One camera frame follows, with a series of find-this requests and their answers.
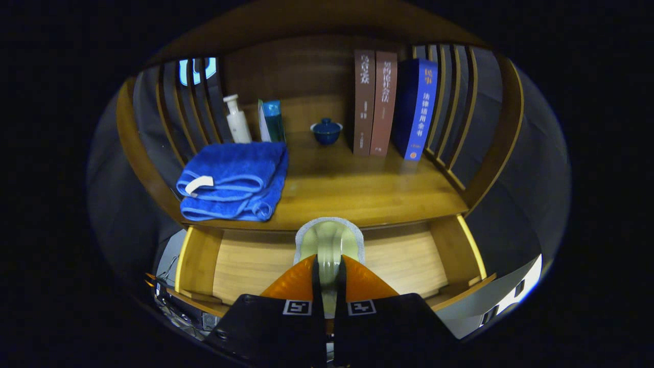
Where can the blue folded towel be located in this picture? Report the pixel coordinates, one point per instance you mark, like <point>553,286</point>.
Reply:
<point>235,174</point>

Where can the teal box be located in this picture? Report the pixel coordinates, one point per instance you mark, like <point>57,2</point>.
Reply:
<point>273,122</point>

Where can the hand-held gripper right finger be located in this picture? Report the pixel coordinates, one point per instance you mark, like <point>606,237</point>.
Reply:
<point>340,286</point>

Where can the white pump bottle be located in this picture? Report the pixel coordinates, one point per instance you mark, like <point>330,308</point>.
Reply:
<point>238,125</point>

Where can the blue book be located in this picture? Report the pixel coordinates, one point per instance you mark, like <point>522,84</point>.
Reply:
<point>421,112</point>

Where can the wooden countertop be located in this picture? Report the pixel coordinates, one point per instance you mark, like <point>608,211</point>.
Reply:
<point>347,189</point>

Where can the wooden drawer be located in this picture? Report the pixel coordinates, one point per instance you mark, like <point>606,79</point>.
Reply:
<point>245,260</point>

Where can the blue lidded teacup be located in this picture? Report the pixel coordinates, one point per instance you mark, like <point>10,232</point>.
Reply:
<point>326,134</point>

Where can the brown book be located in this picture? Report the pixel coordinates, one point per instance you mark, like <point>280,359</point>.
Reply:
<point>384,102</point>
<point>364,102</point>

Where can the white panel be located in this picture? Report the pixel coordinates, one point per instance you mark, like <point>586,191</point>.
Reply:
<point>529,278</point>

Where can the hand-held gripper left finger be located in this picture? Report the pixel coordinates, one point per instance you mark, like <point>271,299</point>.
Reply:
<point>316,286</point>

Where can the black backdrop cloth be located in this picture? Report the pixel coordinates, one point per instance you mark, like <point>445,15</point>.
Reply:
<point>536,179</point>

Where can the wooden cabinet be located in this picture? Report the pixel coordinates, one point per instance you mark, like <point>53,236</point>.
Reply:
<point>306,66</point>

